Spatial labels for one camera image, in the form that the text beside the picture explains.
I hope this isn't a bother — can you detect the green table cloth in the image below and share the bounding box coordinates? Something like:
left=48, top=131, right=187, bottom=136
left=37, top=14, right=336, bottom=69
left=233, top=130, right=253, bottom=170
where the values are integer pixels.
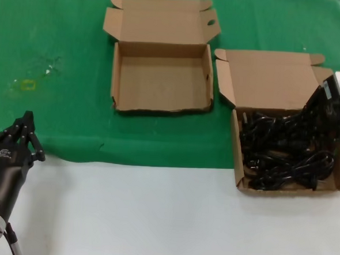
left=0, top=0, right=340, bottom=181

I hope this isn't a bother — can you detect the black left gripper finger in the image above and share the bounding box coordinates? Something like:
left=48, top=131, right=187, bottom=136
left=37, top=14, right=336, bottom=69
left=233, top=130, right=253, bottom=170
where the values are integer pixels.
left=18, top=111, right=49, bottom=163
left=2, top=109, right=31, bottom=139

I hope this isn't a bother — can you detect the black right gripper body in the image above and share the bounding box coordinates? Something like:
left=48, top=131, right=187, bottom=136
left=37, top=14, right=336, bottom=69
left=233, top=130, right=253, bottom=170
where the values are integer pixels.
left=316, top=74, right=340, bottom=130

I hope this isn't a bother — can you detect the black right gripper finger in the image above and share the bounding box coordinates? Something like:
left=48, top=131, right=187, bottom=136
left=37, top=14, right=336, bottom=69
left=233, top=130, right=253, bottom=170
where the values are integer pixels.
left=324, top=124, right=340, bottom=144
left=288, top=82, right=327, bottom=123

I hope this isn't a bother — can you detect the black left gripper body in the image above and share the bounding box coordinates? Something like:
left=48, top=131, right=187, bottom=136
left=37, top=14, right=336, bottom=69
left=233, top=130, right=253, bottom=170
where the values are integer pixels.
left=0, top=133, right=36, bottom=223

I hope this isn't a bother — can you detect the cardboard box with torn rim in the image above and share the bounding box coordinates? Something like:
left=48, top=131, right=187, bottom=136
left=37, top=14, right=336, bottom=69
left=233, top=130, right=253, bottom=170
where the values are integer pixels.
left=97, top=0, right=224, bottom=121

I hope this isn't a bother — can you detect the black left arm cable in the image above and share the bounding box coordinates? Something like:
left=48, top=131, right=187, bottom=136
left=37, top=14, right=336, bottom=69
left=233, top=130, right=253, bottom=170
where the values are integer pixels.
left=2, top=222, right=25, bottom=255

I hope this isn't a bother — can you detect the cardboard box with intact rim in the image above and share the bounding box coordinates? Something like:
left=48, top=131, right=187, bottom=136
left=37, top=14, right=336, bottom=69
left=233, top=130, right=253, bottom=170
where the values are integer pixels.
left=205, top=47, right=340, bottom=203

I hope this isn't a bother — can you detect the black power cable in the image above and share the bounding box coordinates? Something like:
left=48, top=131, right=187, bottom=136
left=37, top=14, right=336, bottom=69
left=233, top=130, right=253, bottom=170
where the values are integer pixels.
left=243, top=114, right=337, bottom=164
left=239, top=110, right=293, bottom=150
left=247, top=146, right=337, bottom=196

